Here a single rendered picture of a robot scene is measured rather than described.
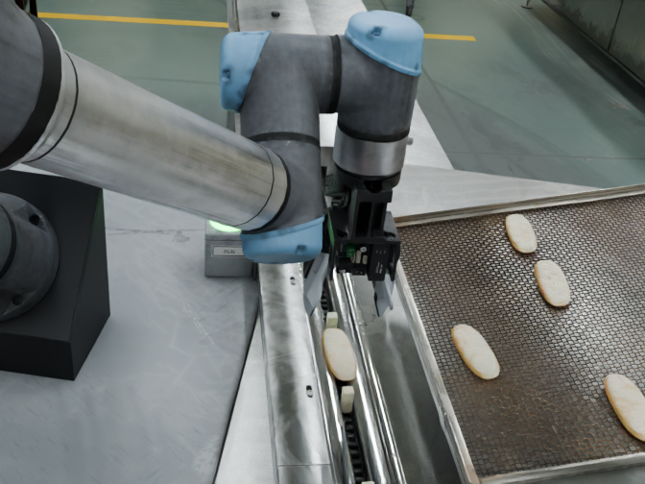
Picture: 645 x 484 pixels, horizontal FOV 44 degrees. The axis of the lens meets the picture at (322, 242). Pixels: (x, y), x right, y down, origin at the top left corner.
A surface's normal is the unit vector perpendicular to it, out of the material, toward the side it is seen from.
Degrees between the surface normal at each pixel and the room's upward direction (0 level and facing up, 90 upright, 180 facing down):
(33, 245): 70
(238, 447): 0
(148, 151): 87
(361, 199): 90
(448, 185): 0
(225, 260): 90
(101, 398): 0
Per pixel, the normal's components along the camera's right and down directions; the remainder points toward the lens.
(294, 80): 0.45, -0.19
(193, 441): 0.09, -0.84
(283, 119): 0.16, -0.19
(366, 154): -0.21, 0.51
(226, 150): 0.87, -0.20
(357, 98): 0.11, 0.77
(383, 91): 0.14, 0.54
